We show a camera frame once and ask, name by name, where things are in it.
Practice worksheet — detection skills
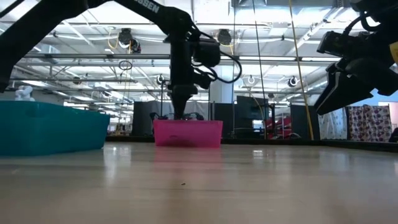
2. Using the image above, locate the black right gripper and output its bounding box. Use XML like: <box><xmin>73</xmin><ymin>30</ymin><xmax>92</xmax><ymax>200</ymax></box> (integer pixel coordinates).
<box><xmin>313</xmin><ymin>33</ymin><xmax>398</xmax><ymax>116</ymax></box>

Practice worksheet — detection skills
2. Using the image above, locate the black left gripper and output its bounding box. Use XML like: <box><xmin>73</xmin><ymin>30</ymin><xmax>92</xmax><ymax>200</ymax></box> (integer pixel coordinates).
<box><xmin>169</xmin><ymin>30</ymin><xmax>216</xmax><ymax>121</ymax></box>

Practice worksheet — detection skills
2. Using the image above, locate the grey curtain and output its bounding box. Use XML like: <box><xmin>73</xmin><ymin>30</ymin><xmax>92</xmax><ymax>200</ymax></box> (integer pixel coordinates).
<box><xmin>154</xmin><ymin>100</ymin><xmax>212</xmax><ymax>121</ymax></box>

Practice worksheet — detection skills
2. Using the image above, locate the red plastic basket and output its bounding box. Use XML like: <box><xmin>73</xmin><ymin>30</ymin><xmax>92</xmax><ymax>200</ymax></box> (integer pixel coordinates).
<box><xmin>153</xmin><ymin>119</ymin><xmax>224</xmax><ymax>148</ymax></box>

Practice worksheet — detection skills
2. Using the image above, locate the white patterned curtain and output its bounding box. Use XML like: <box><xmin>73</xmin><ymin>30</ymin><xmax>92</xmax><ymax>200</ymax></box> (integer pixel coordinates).
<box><xmin>317</xmin><ymin>108</ymin><xmax>348</xmax><ymax>141</ymax></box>

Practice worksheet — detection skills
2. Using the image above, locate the floral patterned curtain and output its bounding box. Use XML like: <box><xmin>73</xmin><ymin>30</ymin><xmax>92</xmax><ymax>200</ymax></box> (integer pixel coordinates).
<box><xmin>347</xmin><ymin>105</ymin><xmax>394</xmax><ymax>143</ymax></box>

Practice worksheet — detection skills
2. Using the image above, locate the black partition panel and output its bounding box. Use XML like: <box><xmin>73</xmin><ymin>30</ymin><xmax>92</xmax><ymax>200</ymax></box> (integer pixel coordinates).
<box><xmin>132</xmin><ymin>101</ymin><xmax>155</xmax><ymax>137</ymax></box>

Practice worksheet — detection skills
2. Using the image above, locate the black monitor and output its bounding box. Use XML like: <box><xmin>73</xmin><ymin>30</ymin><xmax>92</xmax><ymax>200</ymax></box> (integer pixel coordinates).
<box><xmin>236</xmin><ymin>95</ymin><xmax>270</xmax><ymax>121</ymax></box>

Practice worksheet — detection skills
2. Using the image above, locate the red shelving cart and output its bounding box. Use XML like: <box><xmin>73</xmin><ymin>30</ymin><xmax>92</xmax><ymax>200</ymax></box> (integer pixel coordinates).
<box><xmin>265</xmin><ymin>115</ymin><xmax>293</xmax><ymax>140</ymax></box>

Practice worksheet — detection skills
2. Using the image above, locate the blue plastic basket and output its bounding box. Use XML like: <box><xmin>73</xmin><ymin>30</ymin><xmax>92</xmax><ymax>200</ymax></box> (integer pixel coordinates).
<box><xmin>0</xmin><ymin>100</ymin><xmax>111</xmax><ymax>157</ymax></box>

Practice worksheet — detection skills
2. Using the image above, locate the white robot figure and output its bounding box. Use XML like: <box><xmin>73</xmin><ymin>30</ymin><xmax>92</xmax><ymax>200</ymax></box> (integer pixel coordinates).
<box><xmin>14</xmin><ymin>85</ymin><xmax>36</xmax><ymax>102</ymax></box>

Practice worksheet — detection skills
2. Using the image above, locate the yellow hanging cable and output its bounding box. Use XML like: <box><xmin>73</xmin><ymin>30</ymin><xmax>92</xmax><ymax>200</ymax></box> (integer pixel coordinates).
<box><xmin>288</xmin><ymin>0</ymin><xmax>315</xmax><ymax>141</ymax></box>

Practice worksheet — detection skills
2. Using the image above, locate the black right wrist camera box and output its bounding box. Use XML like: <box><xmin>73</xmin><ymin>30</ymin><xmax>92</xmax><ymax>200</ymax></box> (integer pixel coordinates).
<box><xmin>316</xmin><ymin>30</ymin><xmax>359</xmax><ymax>60</ymax></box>

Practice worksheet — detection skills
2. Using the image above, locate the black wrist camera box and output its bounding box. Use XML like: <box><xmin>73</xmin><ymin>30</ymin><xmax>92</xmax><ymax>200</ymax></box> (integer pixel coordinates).
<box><xmin>192</xmin><ymin>38</ymin><xmax>222</xmax><ymax>68</ymax></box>
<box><xmin>316</xmin><ymin>30</ymin><xmax>359</xmax><ymax>60</ymax></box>

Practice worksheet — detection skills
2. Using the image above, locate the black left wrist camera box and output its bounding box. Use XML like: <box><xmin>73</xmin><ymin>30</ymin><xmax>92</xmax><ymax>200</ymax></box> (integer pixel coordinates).
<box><xmin>192</xmin><ymin>38</ymin><xmax>222</xmax><ymax>68</ymax></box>

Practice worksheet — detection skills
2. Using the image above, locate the yellow cable tag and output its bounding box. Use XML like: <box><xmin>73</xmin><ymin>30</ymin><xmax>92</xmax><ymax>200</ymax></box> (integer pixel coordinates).
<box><xmin>389</xmin><ymin>41</ymin><xmax>398</xmax><ymax>65</ymax></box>

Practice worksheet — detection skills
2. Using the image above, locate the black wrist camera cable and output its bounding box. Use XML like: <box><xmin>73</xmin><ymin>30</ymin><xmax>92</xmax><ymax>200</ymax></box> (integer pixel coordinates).
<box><xmin>191</xmin><ymin>30</ymin><xmax>243</xmax><ymax>85</ymax></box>

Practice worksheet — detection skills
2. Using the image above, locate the black hanging cable loop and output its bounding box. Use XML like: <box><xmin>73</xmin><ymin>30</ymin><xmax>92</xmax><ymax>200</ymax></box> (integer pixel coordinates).
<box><xmin>118</xmin><ymin>59</ymin><xmax>134</xmax><ymax>72</ymax></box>

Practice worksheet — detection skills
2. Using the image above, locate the black ceiling cable reel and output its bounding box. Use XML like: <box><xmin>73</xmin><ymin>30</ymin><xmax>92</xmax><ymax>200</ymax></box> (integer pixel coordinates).
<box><xmin>117</xmin><ymin>27</ymin><xmax>142</xmax><ymax>54</ymax></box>
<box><xmin>216</xmin><ymin>28</ymin><xmax>233</xmax><ymax>47</ymax></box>

